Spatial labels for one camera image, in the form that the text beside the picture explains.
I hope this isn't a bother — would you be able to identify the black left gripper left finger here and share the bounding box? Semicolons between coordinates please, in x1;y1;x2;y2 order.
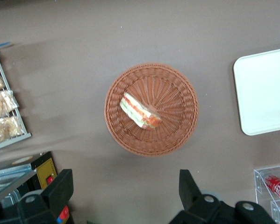
0;169;74;224

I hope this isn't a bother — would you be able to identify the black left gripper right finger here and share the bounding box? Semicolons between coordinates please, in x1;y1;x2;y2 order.
169;169;276;224

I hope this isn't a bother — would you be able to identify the triangular sandwich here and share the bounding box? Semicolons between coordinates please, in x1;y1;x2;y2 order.
120;92;163;131

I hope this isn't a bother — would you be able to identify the round brown wicker basket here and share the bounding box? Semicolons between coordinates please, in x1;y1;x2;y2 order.
104;62;200;157

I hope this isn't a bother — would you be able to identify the white rectangular plastic tray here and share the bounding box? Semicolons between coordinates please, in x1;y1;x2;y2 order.
233;46;280;136

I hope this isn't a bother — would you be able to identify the yellow box with red button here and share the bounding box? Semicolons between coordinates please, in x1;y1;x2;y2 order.
31;151;58;190

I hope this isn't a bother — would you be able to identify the clear acrylic can dispenser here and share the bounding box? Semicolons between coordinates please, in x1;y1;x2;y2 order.
253;164;280;224

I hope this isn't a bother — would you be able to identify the red cola can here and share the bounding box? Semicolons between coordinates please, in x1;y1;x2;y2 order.
265;175;280;203

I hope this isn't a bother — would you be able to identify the grey wire display rack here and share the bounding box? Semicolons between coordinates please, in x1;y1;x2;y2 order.
0;45;32;152

